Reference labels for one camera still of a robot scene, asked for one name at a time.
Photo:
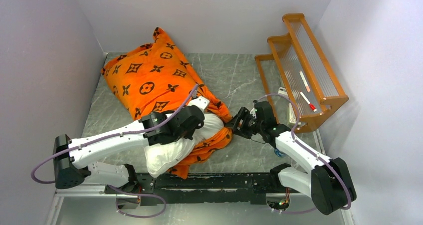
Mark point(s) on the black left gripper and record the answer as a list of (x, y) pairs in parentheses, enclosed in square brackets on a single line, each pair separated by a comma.
[(188, 134)]

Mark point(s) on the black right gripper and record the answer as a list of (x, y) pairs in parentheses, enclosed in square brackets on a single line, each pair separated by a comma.
[(235, 122)]

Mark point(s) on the white pillow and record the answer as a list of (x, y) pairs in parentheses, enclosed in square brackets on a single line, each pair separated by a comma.
[(160, 158)]

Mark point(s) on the orange patterned pillowcase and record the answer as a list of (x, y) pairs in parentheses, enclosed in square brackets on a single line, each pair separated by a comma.
[(156, 77)]

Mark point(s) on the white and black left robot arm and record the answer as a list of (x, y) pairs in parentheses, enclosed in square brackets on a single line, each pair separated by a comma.
[(78, 161)]

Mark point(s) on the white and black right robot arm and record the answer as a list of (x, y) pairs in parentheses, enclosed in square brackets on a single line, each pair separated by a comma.
[(326, 181)]

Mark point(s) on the blue capped plastic bottle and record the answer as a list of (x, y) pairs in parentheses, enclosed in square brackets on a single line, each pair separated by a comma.
[(280, 154)]

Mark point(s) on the small white box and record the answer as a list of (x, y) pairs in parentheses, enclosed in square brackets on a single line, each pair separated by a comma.
[(282, 91)]

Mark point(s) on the orange wooden shelf rack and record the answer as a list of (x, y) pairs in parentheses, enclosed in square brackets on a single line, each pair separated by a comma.
[(305, 73)]

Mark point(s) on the red capped white marker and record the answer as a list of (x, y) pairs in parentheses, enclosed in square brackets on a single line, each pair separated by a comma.
[(311, 106)]

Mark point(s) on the white pink test strip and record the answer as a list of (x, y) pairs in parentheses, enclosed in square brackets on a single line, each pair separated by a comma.
[(304, 80)]

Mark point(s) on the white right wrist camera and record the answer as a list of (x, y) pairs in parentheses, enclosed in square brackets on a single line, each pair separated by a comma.
[(253, 113)]

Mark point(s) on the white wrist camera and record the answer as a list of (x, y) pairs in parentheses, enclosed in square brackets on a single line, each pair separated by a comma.
[(253, 113), (201, 102)]

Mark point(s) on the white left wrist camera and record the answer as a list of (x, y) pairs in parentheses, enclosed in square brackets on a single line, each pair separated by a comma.
[(201, 102)]

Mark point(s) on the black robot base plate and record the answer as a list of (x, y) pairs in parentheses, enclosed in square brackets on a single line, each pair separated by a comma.
[(254, 188)]

